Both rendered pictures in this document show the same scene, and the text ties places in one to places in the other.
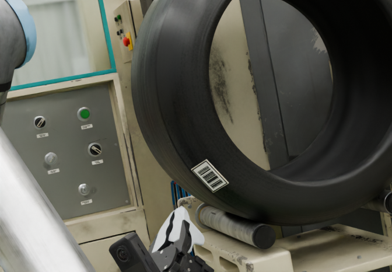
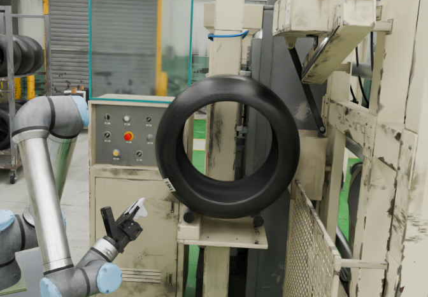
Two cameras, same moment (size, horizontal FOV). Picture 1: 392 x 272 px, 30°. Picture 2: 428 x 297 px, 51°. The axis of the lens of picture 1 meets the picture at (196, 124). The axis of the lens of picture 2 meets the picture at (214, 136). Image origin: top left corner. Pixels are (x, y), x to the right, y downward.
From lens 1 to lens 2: 0.84 m
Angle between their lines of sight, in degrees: 19
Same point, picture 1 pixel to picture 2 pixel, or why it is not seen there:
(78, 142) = not seen: hidden behind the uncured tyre
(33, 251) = (39, 214)
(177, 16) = (170, 113)
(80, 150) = not seen: hidden behind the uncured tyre
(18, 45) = (78, 123)
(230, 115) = (219, 148)
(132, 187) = not seen: hidden behind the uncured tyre
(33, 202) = (46, 196)
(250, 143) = (226, 164)
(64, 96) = (162, 109)
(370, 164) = (246, 201)
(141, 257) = (108, 217)
